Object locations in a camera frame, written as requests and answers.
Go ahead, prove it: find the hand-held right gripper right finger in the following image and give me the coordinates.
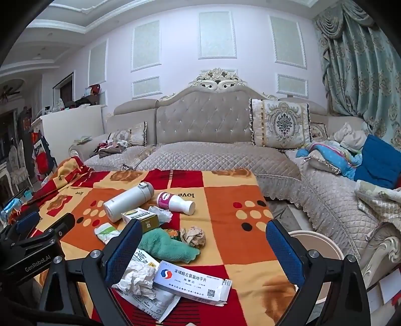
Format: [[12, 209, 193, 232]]
[[265, 219, 372, 326]]

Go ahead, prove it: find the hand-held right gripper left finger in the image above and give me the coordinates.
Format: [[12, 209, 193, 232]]
[[39, 219, 144, 326]]

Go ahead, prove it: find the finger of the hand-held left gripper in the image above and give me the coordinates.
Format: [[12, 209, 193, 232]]
[[16, 211, 41, 234], [42, 215, 76, 242]]

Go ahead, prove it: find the white green wrapper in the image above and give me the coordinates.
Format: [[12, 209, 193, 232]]
[[94, 222, 123, 245]]

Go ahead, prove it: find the round beige trash bin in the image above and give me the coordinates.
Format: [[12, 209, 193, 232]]
[[287, 230, 345, 306]]

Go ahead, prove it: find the light blue packet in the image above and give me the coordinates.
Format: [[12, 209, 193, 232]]
[[0, 197, 22, 220]]

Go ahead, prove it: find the white leaflet with black characters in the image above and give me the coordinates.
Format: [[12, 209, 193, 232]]
[[130, 248, 160, 273]]

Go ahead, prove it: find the white and gold carton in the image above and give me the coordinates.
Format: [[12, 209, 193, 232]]
[[122, 211, 160, 234]]

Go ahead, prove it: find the large crumpled white tissue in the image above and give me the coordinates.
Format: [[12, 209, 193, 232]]
[[112, 261, 157, 298]]

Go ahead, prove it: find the green fluffy towel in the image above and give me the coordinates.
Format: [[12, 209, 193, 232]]
[[138, 229, 201, 263]]

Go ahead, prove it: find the white thermos bottle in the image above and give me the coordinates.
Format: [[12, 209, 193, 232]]
[[103, 182, 155, 222]]

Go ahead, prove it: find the crumpled clear plastic wrapper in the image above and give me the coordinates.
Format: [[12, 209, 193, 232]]
[[148, 205, 173, 224]]

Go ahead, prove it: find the white ornate chair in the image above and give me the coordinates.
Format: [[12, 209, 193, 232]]
[[8, 139, 30, 192]]

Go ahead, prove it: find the red hanging bag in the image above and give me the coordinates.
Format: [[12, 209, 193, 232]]
[[31, 132, 52, 181]]

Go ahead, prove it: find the white printed flat packet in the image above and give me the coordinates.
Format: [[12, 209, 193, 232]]
[[124, 287, 180, 323]]

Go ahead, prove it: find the white bottle with pink label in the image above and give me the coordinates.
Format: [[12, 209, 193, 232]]
[[157, 192, 196, 215]]

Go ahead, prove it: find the crumpled brown paper ball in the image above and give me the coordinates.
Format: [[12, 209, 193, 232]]
[[180, 227, 206, 250]]

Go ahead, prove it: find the orange red checkered printed blanket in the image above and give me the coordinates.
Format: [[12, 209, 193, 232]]
[[6, 156, 301, 326]]

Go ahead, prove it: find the white medicine box blue-red logo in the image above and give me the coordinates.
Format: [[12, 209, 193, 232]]
[[153, 260, 233, 307]]

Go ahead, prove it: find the pile of dark clothes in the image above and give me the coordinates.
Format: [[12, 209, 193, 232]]
[[91, 138, 129, 157]]

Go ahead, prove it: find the white cabinet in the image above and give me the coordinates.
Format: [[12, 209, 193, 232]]
[[30, 105, 107, 164]]

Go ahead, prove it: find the colourful blue striped blanket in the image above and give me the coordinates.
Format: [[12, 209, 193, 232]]
[[296, 140, 364, 181]]

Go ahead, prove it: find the beige floral quilt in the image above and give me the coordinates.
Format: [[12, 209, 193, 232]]
[[354, 179, 401, 226]]

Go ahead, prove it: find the small beige fringed cushion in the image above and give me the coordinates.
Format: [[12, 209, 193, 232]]
[[108, 122, 148, 147]]

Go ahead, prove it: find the brown patterned cushion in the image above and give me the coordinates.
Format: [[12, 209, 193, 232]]
[[310, 122, 329, 142]]

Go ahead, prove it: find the large ornate fringed cushion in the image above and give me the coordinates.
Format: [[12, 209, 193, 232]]
[[250, 98, 312, 148]]

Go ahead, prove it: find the blue folded cloth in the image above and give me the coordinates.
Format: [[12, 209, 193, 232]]
[[354, 135, 401, 190]]

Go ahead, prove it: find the ceiling fan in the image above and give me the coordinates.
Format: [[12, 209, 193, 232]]
[[0, 83, 21, 104]]

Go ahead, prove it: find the beige crumpled clothing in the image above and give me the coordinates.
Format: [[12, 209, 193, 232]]
[[333, 122, 367, 153]]

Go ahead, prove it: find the dark wooden door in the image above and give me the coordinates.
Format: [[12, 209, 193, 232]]
[[52, 72, 76, 104]]

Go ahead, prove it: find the beige quilted sofa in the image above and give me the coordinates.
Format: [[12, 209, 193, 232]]
[[69, 67, 401, 283]]

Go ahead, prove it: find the teal patterned curtain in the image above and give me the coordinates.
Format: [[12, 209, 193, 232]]
[[313, 0, 401, 148]]

